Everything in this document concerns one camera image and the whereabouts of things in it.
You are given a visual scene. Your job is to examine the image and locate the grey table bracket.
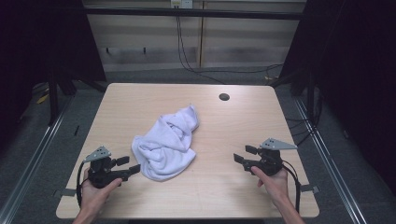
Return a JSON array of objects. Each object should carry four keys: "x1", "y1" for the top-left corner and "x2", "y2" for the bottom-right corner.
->
[
  {"x1": 300, "y1": 183, "x2": 321, "y2": 194},
  {"x1": 52, "y1": 188, "x2": 78, "y2": 199}
]

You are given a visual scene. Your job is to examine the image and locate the person's left hand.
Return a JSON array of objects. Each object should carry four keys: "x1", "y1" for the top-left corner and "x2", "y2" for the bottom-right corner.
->
[{"x1": 79, "y1": 169, "x2": 123, "y2": 217}]

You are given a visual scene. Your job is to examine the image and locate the black wall cable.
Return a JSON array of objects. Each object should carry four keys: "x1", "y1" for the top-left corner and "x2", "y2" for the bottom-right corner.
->
[{"x1": 176, "y1": 15, "x2": 285, "y2": 86}]

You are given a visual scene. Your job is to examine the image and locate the black metal stand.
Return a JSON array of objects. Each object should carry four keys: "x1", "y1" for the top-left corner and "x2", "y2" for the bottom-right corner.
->
[{"x1": 46, "y1": 70, "x2": 61, "y2": 127}]

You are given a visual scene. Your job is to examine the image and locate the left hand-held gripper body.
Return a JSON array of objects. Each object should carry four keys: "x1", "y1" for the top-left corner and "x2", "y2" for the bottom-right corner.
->
[{"x1": 83, "y1": 146, "x2": 130, "y2": 189}]

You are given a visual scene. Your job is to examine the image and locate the aluminium floor rail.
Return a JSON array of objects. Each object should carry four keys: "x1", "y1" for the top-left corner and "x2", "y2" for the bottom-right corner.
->
[
  {"x1": 293, "y1": 95, "x2": 369, "y2": 224},
  {"x1": 0, "y1": 95, "x2": 75, "y2": 224}
]

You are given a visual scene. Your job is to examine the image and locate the person's right hand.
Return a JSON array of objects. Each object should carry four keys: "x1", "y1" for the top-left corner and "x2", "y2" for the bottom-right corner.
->
[{"x1": 250, "y1": 165, "x2": 290, "y2": 207}]

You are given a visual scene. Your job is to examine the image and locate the black curtain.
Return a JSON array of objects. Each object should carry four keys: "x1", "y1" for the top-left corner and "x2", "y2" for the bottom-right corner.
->
[
  {"x1": 278, "y1": 0, "x2": 396, "y2": 195},
  {"x1": 0, "y1": 0, "x2": 107, "y2": 153}
]

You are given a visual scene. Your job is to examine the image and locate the black horizontal metal bar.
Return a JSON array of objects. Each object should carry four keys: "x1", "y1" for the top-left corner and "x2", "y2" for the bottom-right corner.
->
[{"x1": 83, "y1": 7, "x2": 305, "y2": 21}]

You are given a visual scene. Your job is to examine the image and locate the black floor cable bundle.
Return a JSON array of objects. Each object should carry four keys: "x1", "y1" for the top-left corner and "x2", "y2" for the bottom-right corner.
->
[{"x1": 285, "y1": 86, "x2": 323, "y2": 147}]

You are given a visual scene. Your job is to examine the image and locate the white wall outlet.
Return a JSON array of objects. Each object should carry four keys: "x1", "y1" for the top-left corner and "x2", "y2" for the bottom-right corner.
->
[{"x1": 170, "y1": 0, "x2": 194, "y2": 9}]

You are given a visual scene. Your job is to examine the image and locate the yellow tool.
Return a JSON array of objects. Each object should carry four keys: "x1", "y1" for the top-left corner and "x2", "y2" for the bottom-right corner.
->
[{"x1": 35, "y1": 92, "x2": 50, "y2": 105}]

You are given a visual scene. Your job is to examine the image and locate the white patterned towel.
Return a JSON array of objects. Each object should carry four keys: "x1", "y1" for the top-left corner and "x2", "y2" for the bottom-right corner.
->
[{"x1": 131, "y1": 105, "x2": 201, "y2": 183}]

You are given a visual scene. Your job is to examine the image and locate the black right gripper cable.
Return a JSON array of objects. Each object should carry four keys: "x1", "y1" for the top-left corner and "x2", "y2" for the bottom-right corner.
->
[{"x1": 280, "y1": 160, "x2": 303, "y2": 215}]

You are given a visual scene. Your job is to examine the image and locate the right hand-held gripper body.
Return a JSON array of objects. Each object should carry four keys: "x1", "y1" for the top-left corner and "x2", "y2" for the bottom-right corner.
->
[{"x1": 244, "y1": 137, "x2": 299, "y2": 177}]

